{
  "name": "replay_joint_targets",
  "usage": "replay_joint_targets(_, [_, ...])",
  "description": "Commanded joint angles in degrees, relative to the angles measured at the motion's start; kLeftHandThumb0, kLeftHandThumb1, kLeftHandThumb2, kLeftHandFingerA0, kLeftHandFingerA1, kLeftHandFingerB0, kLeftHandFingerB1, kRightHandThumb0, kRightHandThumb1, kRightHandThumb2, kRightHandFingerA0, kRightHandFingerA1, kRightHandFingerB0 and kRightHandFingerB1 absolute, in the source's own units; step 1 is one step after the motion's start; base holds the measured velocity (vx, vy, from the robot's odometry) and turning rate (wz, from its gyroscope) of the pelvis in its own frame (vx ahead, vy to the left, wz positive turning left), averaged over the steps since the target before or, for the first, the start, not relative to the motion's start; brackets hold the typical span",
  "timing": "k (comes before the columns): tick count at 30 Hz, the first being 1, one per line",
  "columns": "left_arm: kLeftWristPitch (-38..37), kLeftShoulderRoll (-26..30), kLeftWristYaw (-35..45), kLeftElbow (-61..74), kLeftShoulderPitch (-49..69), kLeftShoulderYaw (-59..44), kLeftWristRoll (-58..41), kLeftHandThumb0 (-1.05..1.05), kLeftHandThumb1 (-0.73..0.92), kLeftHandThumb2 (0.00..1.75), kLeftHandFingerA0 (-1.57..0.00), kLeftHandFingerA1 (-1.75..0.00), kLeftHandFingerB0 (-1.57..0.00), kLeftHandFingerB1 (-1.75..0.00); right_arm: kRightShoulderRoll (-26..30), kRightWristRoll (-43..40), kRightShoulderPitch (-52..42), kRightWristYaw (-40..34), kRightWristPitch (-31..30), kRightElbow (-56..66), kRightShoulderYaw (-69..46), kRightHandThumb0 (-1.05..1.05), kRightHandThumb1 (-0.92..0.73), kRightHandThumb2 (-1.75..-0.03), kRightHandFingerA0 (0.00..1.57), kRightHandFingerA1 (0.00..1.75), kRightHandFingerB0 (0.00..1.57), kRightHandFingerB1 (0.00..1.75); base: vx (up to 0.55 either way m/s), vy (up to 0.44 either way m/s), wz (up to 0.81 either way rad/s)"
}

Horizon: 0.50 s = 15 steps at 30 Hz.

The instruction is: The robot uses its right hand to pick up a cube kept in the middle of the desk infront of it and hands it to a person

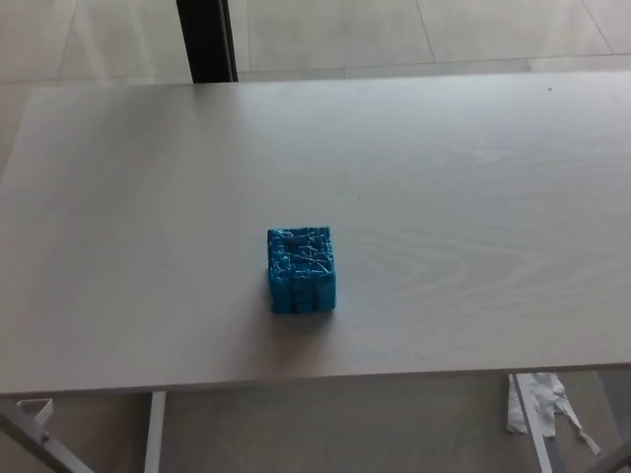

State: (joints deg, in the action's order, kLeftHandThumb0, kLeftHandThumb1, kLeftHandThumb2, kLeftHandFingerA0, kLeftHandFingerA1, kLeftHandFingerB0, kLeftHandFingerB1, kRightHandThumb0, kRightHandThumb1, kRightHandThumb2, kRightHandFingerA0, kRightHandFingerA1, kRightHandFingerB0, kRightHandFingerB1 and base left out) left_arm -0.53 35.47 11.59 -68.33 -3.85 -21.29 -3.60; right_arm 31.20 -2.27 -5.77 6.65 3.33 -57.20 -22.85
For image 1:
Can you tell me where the blue textured cube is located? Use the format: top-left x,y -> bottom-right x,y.
266,226 -> 339,315

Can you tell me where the black vertical pillar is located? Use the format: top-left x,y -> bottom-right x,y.
175,0 -> 240,84

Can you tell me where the crumpled white paper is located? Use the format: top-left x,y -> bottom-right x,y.
506,372 -> 603,456

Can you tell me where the white slanted table leg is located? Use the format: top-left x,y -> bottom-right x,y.
511,373 -> 557,473

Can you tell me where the grey diagonal corner bar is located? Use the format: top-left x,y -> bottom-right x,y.
593,437 -> 631,473

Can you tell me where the white metal bracket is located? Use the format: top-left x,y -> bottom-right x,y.
16,397 -> 53,436

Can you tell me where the grey diagonal frame bar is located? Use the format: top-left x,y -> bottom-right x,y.
0,406 -> 96,473

